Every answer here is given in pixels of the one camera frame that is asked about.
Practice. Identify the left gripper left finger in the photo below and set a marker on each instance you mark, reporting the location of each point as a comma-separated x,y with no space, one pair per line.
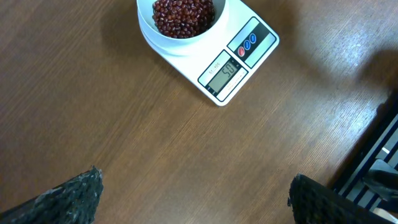
74,202

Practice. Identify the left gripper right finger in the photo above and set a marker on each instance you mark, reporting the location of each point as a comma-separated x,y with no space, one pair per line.
311,202

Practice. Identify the white round bowl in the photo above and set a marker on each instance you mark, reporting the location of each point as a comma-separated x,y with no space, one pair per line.
152,34

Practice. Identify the red beans in bowl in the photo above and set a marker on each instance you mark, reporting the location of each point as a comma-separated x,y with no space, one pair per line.
183,19

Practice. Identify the white digital kitchen scale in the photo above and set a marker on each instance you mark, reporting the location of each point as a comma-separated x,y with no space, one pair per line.
220,69

